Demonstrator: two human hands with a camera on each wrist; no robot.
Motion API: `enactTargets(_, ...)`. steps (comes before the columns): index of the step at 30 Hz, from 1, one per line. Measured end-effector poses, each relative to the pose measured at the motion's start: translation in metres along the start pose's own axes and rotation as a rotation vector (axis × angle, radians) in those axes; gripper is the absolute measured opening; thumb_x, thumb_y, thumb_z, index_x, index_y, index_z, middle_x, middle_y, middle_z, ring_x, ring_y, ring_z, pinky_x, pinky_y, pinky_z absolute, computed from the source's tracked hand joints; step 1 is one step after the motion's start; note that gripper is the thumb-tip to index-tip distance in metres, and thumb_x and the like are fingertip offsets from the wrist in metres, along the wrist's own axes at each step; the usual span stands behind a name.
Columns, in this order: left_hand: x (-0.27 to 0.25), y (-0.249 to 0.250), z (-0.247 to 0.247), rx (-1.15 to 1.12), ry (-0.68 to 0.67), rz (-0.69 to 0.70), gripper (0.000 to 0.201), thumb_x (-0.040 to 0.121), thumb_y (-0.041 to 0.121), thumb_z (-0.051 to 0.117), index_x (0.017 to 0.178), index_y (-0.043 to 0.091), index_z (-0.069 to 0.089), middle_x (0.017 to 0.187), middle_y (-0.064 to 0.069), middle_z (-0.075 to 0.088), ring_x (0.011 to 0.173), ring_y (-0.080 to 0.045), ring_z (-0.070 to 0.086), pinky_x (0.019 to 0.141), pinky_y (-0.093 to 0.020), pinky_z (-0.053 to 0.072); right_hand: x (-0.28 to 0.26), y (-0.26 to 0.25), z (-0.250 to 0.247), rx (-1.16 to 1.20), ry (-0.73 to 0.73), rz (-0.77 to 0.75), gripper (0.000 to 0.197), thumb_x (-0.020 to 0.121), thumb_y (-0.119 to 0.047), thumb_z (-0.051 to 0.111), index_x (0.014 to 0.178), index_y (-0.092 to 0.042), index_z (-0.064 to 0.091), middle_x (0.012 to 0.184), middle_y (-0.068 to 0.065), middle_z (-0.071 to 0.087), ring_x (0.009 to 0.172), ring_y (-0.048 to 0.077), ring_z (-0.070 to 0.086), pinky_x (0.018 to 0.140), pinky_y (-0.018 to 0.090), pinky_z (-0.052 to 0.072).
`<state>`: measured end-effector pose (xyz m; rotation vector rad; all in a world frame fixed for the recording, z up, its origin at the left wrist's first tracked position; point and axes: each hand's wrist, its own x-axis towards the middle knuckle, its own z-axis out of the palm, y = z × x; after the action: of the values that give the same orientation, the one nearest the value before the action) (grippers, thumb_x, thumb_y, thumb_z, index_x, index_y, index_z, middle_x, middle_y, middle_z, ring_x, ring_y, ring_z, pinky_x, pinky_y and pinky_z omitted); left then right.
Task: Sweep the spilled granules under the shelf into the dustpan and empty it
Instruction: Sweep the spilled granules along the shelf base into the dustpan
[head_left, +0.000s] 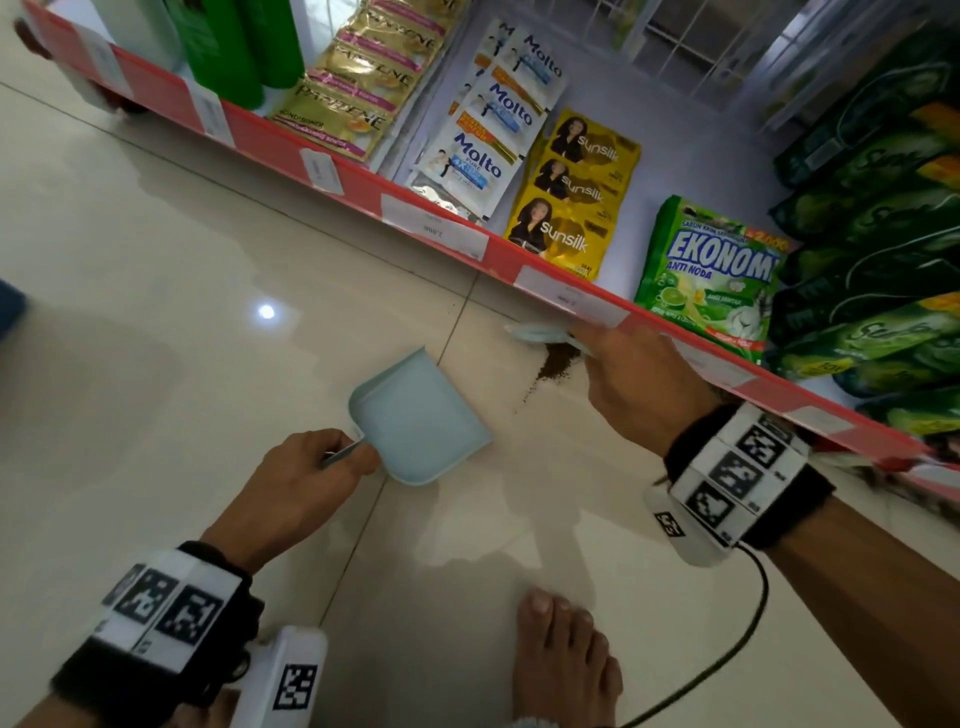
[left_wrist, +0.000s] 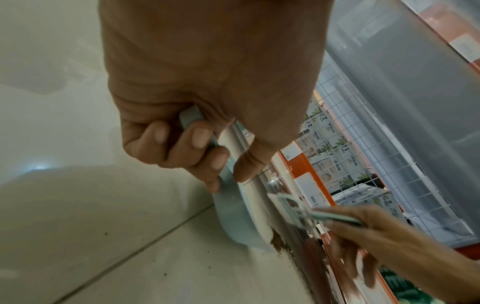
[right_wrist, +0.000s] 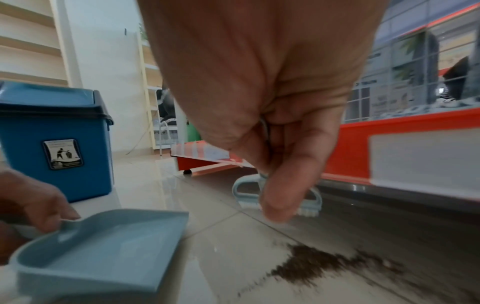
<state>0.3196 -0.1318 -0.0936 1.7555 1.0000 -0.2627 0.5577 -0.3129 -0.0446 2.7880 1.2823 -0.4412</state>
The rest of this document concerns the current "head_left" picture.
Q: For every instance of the light green detergent packet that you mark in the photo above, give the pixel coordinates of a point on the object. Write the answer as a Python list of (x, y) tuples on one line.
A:
[(709, 277)]

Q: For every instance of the person's left forearm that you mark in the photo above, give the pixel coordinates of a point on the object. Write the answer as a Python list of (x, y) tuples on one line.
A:
[(45, 716)]

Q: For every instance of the person's right forearm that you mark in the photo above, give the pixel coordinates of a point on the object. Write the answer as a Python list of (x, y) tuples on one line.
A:
[(877, 607)]

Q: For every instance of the stack of dark green packets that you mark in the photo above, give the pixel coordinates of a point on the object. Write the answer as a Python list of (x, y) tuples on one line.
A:
[(877, 247)]

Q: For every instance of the red-edged white shelf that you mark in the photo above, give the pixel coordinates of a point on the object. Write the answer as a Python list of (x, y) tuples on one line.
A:
[(675, 142)]

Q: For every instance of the pale green bottle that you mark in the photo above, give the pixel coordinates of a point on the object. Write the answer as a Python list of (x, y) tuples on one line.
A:
[(139, 30)]

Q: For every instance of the black wristband with marker tags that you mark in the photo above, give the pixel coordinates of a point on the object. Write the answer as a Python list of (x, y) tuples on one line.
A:
[(750, 469), (165, 622)]

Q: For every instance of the person's bare foot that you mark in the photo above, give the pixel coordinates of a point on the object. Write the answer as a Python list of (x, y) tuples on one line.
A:
[(562, 667)]

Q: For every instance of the stack of white sachets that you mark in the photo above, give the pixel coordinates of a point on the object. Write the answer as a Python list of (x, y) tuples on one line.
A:
[(480, 142)]

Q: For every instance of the person's right hand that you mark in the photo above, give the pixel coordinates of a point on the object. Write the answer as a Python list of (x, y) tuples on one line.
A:
[(645, 390)]

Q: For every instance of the person's left thumb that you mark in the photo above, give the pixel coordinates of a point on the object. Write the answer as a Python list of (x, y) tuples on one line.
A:
[(358, 460)]

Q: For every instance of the person's left hand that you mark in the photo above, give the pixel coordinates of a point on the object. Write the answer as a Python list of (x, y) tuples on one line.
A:
[(285, 495)]

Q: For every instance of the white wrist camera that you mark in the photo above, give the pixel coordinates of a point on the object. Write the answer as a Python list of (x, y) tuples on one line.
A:
[(679, 529), (289, 679)]

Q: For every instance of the stack of gold sachets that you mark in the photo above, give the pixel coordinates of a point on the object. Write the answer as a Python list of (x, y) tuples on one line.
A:
[(360, 82)]

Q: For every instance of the row of white price labels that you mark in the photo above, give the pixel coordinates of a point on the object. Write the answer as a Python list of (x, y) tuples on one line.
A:
[(433, 227)]

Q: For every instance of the light blue dustpan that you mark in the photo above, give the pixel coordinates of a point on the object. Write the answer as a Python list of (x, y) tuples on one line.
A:
[(420, 416)]

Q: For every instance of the person's right thumb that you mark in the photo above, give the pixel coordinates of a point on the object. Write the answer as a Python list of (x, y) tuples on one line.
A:
[(600, 382)]

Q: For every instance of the light blue hand brush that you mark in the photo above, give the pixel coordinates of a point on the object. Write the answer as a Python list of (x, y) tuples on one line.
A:
[(541, 334)]

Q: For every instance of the blue object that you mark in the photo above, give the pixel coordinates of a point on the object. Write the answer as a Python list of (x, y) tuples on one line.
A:
[(9, 307)]

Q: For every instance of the brown dirt pile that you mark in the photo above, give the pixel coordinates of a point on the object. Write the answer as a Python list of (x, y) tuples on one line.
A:
[(555, 364)]

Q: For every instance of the stack of yellow sachets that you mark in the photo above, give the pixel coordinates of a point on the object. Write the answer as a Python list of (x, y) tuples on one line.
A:
[(574, 202)]

